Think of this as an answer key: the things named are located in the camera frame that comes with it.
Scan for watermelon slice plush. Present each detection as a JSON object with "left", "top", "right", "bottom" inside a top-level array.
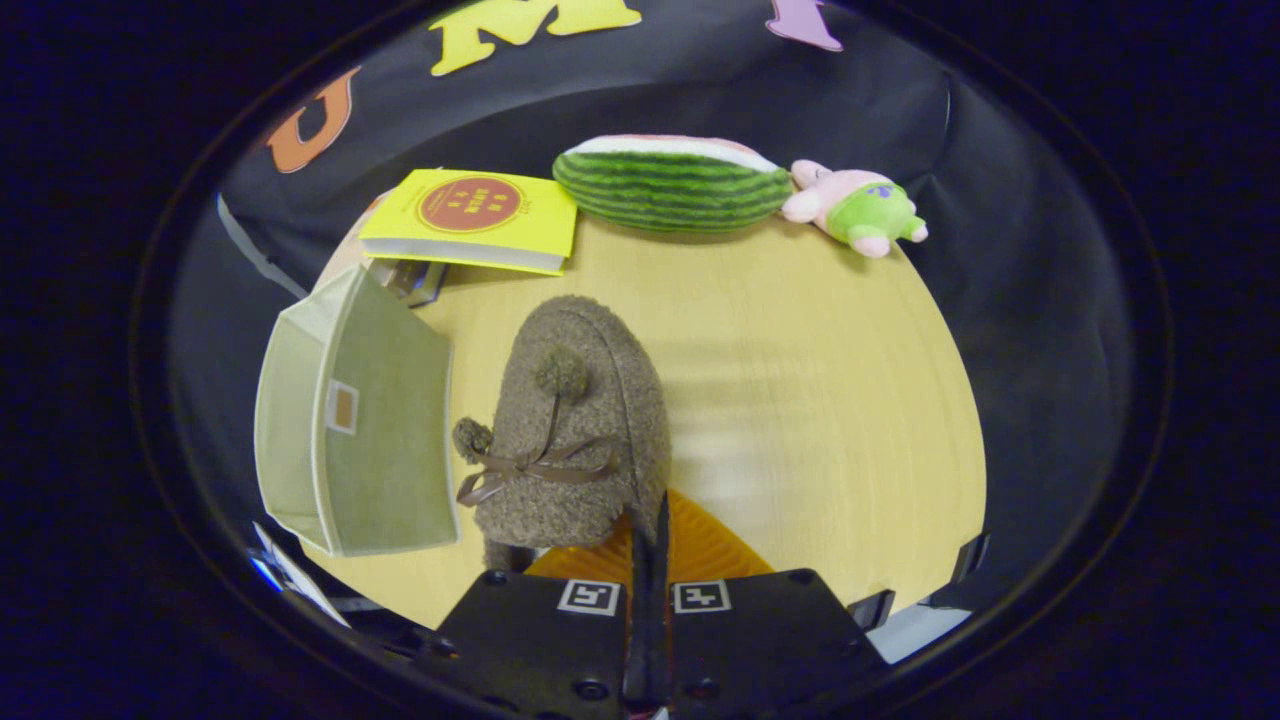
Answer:
[{"left": 552, "top": 134, "right": 794, "bottom": 234}]

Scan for yellow book with red circle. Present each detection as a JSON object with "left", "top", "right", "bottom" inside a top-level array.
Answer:
[{"left": 358, "top": 168, "right": 579, "bottom": 276}]

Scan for pale green fabric storage box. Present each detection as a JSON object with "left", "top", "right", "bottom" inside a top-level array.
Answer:
[{"left": 254, "top": 264, "right": 461, "bottom": 558}]

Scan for pink and green plush toy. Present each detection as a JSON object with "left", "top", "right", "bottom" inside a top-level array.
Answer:
[{"left": 780, "top": 160, "right": 929, "bottom": 259}]

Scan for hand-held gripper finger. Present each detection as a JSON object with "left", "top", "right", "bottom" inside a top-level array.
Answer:
[
  {"left": 430, "top": 510, "right": 653, "bottom": 720},
  {"left": 650, "top": 488, "right": 891, "bottom": 720}
]

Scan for colourful printed sheets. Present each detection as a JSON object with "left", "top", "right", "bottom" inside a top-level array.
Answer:
[{"left": 248, "top": 520, "right": 351, "bottom": 629}]

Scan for brown fuzzy shoe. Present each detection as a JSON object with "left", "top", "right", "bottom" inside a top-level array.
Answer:
[{"left": 453, "top": 294, "right": 673, "bottom": 573}]

